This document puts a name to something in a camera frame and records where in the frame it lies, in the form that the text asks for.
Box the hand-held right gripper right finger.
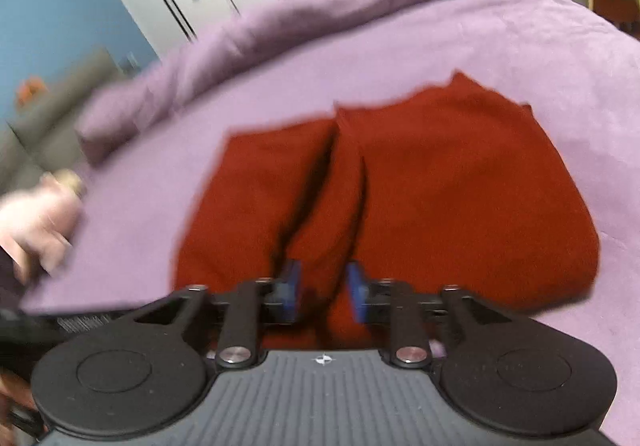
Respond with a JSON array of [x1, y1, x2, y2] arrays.
[[346, 261, 508, 371]]

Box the grey sofa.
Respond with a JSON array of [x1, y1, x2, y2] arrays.
[[0, 46, 132, 199]]

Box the purple duvet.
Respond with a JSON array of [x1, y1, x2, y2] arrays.
[[75, 0, 504, 167]]

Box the orange plush toy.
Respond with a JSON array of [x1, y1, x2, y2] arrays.
[[14, 78, 47, 107]]

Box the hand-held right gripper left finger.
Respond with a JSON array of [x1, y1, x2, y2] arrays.
[[132, 260, 304, 373]]

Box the pink plush toy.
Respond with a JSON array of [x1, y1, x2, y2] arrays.
[[0, 170, 87, 287]]

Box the purple bed blanket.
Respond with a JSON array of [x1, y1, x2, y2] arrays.
[[20, 0, 640, 446]]

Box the red knit cardigan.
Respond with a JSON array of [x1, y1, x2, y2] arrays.
[[171, 70, 602, 353]]

